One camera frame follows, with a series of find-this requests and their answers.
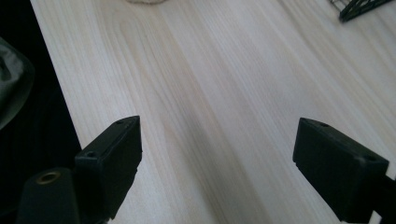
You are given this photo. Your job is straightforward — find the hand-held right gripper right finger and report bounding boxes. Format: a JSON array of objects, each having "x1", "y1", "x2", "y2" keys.
[{"x1": 291, "y1": 117, "x2": 390, "y2": 224}]

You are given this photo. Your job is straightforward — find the pale round object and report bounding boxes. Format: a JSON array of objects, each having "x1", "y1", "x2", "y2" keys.
[{"x1": 125, "y1": 0, "x2": 167, "y2": 6}]

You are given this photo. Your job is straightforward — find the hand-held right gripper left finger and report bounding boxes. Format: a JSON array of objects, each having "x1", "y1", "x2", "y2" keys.
[{"x1": 74, "y1": 115, "x2": 144, "y2": 224}]

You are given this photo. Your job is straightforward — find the black wire mesh basket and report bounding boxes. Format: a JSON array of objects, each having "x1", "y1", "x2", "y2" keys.
[{"x1": 329, "y1": 0, "x2": 394, "y2": 23}]

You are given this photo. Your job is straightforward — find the grey-green cloth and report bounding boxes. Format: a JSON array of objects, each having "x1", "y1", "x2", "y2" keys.
[{"x1": 0, "y1": 36, "x2": 35, "y2": 131}]

